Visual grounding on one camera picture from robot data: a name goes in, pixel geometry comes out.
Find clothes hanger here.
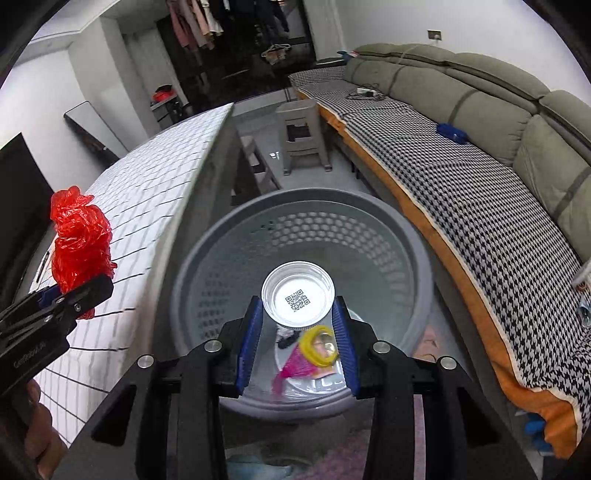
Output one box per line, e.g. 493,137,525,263
261,43,293,63

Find person's left hand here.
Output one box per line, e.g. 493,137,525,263
17,381,68,480

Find grey perforated plastic basket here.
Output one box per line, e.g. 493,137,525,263
170,188,434,421

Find hanging clothes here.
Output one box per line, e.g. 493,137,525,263
166,0,291,51

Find orange mat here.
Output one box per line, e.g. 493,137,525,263
295,88,578,460

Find dark blue scrunchie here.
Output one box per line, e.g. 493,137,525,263
276,327,301,350

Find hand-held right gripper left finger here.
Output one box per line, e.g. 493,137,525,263
48,295,265,480

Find white power strip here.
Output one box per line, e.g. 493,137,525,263
346,85,384,100

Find white checked tablecloth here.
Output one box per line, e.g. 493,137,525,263
23,102,235,446

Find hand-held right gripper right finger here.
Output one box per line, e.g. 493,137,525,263
331,295,539,480

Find leaning mirror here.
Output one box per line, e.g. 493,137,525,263
63,100,123,164

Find red plastic bag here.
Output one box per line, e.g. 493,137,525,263
50,186,116,320

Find grey plastic stool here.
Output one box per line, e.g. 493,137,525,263
276,100,333,176

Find blue object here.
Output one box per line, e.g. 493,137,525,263
524,413,555,455

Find small blue box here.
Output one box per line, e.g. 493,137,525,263
436,122,468,144

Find black television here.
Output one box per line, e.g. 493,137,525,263
0,132,56,319

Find houndstooth blanket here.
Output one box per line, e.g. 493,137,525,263
288,65,591,416

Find white round lid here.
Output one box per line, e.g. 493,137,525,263
261,261,335,329

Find dark open wardrobe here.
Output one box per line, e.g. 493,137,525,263
154,0,317,123

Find pink wrapper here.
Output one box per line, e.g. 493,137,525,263
271,346,324,395

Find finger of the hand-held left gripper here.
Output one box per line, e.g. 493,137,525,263
0,284,63,324
44,275,115,335

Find olive green sofa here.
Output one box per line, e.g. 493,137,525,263
344,42,591,259

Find pink patterned rug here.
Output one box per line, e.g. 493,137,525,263
256,427,375,480

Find yellow plastic ring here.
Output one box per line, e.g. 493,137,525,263
299,324,340,368

